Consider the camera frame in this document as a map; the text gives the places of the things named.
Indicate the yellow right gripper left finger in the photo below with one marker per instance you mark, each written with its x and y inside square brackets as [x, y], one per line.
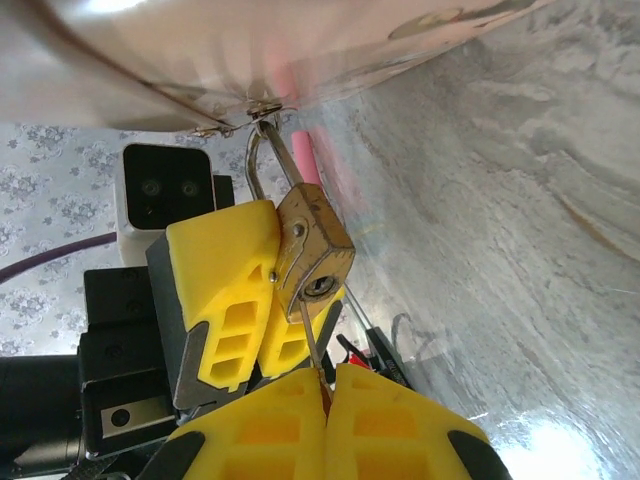
[270, 430]

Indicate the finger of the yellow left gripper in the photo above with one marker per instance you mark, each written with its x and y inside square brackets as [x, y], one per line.
[290, 345]
[225, 260]

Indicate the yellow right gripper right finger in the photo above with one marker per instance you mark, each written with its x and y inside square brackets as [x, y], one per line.
[395, 435]

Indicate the key with black head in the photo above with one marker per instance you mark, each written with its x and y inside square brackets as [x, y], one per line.
[312, 345]

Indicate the brass padlock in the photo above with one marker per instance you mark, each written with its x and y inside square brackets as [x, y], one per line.
[312, 240]

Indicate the black and red tool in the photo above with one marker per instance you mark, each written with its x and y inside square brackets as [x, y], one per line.
[385, 355]

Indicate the pink stick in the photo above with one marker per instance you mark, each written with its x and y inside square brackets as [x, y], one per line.
[306, 157]

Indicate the pink box with hasp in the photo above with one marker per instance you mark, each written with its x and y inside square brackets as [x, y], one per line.
[200, 50]

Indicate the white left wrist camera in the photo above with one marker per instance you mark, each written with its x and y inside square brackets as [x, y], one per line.
[165, 185]

